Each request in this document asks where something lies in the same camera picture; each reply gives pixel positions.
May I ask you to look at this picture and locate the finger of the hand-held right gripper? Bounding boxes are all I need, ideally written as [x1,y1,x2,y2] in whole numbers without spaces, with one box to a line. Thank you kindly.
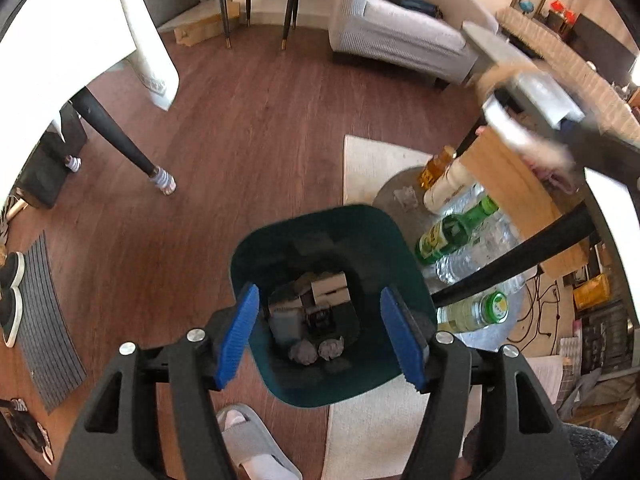
[559,122,640,182]

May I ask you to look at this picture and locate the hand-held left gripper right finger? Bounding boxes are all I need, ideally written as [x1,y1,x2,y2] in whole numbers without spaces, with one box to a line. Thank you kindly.
[380,285,583,480]

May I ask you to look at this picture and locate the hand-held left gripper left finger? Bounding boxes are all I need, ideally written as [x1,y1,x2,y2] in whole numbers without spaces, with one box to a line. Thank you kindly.
[55,282,261,480]

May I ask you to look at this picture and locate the grey box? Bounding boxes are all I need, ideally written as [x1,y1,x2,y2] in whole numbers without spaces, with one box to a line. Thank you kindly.
[269,289,307,347]

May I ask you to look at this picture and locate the grey paper ball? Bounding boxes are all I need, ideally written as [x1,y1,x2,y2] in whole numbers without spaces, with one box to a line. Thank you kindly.
[318,337,347,362]
[289,340,319,366]

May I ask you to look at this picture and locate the small black packet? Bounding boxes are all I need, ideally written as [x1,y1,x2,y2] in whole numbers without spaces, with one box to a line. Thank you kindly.
[305,307,337,337]

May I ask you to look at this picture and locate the white and brown cardboard box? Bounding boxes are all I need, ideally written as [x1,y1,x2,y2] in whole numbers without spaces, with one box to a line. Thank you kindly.
[310,271,352,309]

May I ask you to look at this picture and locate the grey card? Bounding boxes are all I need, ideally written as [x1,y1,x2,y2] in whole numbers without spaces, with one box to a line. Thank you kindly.
[461,20,587,127]

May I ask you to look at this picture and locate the teal trash bin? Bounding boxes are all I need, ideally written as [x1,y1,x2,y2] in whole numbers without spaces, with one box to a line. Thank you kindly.
[229,203,439,409]

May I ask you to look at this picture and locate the green capped clear bottle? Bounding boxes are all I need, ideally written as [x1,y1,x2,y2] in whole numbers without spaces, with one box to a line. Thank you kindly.
[437,290,511,334]

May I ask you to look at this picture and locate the wooden board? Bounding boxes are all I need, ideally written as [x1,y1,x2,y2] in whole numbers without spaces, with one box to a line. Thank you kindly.
[459,127,592,279]

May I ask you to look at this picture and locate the grey slipper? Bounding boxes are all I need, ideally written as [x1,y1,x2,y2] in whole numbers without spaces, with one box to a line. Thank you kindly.
[215,402,304,480]

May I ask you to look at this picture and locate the clear plastic water bottle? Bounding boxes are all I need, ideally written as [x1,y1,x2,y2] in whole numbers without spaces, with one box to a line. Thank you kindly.
[434,210,522,287]

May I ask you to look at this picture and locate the green glass bottle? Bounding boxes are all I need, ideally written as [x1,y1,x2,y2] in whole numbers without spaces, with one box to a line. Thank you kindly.
[414,195,501,266]

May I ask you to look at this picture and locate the black slanted table leg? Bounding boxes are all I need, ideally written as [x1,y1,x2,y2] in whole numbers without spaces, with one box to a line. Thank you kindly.
[432,202,599,307]

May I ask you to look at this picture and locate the yellow box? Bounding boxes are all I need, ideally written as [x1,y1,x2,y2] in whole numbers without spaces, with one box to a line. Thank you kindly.
[572,272,614,311]

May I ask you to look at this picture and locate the cream plastic bottle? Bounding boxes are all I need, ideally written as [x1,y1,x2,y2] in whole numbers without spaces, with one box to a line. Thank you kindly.
[422,160,474,214]

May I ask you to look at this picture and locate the yellow oil bottle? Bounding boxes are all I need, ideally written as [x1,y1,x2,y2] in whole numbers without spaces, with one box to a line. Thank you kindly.
[417,145,459,189]

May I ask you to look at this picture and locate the cream rug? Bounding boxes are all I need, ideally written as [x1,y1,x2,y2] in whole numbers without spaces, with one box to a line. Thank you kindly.
[320,134,502,480]

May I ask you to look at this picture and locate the grey striped door mat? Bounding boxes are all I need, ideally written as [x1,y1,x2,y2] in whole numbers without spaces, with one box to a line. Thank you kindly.
[14,230,89,414]

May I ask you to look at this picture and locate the dark grey fuzzy cloth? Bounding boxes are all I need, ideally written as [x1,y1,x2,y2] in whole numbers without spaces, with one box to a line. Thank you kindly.
[462,422,619,480]

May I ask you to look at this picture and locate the black shoe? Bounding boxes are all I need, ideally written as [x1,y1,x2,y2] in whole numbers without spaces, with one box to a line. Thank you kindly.
[0,252,26,292]
[0,287,24,349]

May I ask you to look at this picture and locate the black table leg with sock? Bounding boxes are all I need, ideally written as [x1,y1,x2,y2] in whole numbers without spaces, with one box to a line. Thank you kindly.
[74,86,177,197]

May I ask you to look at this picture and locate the patterned sandal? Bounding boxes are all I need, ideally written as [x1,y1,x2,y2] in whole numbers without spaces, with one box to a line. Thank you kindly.
[0,397,54,464]

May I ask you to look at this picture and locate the grey armchair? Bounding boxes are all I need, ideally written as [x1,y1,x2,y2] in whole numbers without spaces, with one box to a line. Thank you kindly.
[327,0,482,87]

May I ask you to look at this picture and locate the black floor box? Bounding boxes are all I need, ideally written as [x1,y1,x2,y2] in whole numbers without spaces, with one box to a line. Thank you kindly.
[17,104,89,209]

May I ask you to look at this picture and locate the flat cardboard box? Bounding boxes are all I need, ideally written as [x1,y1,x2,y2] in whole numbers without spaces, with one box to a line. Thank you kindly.
[173,1,241,49]

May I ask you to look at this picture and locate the white tablecloth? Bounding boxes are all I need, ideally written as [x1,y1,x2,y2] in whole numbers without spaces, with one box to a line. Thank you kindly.
[0,0,181,134]

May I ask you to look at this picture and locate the black cables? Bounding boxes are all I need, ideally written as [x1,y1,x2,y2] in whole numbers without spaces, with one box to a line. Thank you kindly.
[514,269,567,352]

